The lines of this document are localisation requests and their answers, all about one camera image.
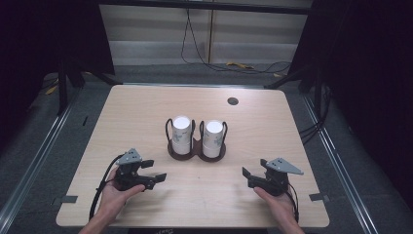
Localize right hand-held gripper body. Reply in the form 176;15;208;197
247;157;305;197

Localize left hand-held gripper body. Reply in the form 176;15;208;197
113;148;157;192

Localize stack of white paper cups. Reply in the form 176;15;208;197
171;115;193;156
202;119;225;159

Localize dark double cup holder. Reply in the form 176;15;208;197
165;117;229;163

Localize person's right hand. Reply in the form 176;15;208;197
252;186;299;227

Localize person's left hand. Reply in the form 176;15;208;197
97;167;146;218

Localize black metal stand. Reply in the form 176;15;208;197
263;64;326;113
56;57;123;117

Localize black curtain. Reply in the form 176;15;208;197
0;0;116;154
287;0;413;211

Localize black overhead bar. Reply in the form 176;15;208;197
96;0;314;16

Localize right hand-held gripper black cable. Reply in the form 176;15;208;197
284;181;301;224

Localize hand-held gripper black cable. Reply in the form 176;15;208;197
89;153;127;221
284;181;301;224

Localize left hand-held gripper black cable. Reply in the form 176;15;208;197
89;153;127;221

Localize bundle of black cables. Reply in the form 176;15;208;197
298;83;333;146

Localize metal floor rail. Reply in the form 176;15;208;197
301;93;380;234
0;87;84;226

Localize black floor cables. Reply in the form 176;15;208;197
180;8;292;75

